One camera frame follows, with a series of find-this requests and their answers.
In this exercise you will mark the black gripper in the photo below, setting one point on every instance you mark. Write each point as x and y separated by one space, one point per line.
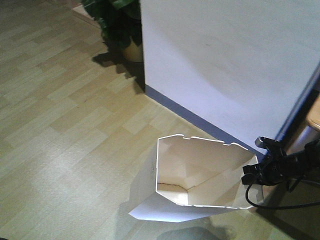
275 169

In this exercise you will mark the white trash bin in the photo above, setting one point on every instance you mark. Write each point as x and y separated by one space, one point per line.
185 179

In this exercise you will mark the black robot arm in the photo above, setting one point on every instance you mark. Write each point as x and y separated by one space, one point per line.
309 157

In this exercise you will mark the wooden desk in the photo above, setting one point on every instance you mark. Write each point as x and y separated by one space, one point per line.
307 131

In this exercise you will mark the green potted plant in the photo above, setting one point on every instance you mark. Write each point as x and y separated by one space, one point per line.
120 23

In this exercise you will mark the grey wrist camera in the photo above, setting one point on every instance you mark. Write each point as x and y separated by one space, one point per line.
266 143

